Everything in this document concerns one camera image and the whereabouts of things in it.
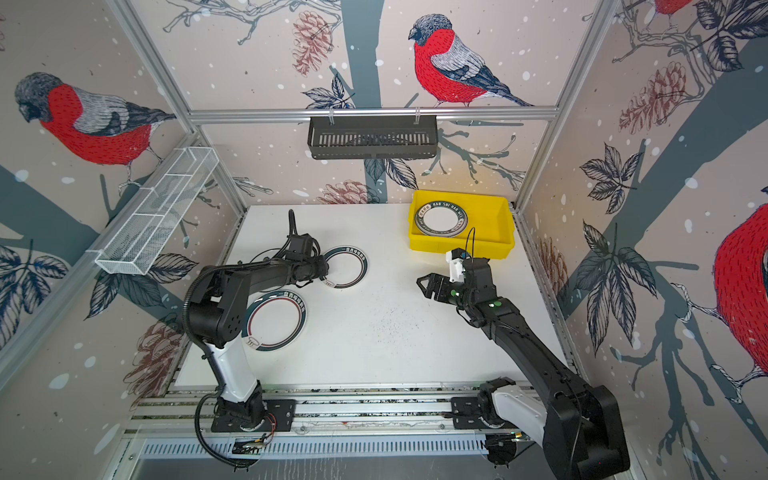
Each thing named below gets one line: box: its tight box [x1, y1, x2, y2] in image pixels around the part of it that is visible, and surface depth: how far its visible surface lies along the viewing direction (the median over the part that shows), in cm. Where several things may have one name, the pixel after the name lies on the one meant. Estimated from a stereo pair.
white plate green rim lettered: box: [414, 201, 469, 237], surface depth 113 cm
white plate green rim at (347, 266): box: [323, 245, 370, 290], surface depth 103 cm
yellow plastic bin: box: [408, 190, 515, 259], surface depth 115 cm
